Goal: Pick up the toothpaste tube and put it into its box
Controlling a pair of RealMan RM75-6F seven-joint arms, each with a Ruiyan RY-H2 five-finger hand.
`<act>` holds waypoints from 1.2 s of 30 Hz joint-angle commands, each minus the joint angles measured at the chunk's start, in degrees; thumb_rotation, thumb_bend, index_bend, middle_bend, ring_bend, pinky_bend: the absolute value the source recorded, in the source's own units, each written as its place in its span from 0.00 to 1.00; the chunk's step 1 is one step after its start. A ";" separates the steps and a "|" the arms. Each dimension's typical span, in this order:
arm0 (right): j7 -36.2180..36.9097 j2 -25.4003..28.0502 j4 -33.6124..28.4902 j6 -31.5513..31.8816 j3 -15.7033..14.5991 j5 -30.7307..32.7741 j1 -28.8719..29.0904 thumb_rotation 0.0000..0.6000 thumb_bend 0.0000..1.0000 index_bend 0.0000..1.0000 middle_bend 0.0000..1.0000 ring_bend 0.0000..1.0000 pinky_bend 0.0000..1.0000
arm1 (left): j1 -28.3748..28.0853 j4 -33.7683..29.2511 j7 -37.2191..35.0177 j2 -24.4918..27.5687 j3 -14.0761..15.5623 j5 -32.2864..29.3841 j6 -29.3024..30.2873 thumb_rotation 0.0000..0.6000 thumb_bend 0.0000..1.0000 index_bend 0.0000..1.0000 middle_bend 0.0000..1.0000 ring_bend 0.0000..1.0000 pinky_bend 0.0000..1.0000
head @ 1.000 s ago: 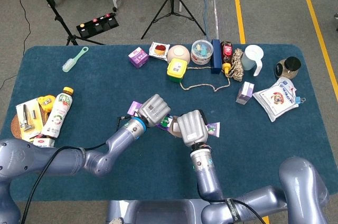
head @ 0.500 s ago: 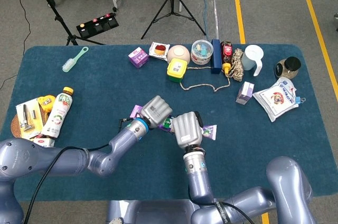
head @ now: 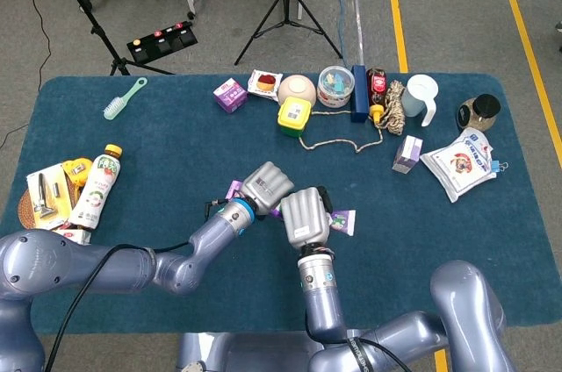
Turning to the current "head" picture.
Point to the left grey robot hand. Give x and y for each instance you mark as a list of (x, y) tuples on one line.
[(268, 185)]

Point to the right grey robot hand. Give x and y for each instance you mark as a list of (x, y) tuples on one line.
[(305, 218)]

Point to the purple toothpaste carton box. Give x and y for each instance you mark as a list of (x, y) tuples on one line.
[(233, 191)]

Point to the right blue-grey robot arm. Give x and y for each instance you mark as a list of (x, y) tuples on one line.
[(325, 302)]

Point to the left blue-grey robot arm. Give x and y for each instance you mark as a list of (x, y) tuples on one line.
[(131, 269)]

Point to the green yellow lidded container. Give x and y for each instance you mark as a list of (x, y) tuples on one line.
[(294, 115)]

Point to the small purple tissue pack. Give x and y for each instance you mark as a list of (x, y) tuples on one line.
[(230, 95)]

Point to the dark blue long box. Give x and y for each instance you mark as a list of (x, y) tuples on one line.
[(359, 95)]

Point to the sauce bottle yellow nozzle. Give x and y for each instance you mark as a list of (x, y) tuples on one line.
[(376, 87)]

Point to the drink bottle yellow cap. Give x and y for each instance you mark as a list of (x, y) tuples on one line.
[(96, 188)]

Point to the white red small box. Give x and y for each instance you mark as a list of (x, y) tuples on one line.
[(77, 236)]

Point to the blue felt table cover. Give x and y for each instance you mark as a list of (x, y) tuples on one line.
[(175, 148)]

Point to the beige upturned bowl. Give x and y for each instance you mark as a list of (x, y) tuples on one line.
[(298, 87)]

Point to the snack packet with red cake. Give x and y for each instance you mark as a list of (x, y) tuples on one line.
[(265, 82)]

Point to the purple white milk carton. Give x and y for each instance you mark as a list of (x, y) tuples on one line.
[(408, 155)]

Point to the clear jar of clips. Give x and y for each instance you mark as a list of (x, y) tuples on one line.
[(336, 84)]

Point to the blue-grey robot torso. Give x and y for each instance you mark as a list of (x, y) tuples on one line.
[(246, 352)]

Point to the white printed snack bag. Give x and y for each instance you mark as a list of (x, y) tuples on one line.
[(461, 166)]

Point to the pale blue pitcher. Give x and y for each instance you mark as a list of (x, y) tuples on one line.
[(417, 98)]

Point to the light green scrub brush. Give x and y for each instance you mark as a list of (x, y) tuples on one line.
[(115, 108)]

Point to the black foot pedal board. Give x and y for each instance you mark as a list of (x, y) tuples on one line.
[(162, 43)]

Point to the yellow tape measure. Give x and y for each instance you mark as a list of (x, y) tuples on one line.
[(77, 168)]

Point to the blue binder clip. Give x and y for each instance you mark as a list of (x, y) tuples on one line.
[(496, 166)]

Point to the glass jar black lid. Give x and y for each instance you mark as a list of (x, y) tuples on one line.
[(478, 113)]

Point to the razor in card package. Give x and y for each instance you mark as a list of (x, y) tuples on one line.
[(44, 196)]

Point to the brown woven coaster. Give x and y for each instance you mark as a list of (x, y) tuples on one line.
[(25, 214)]

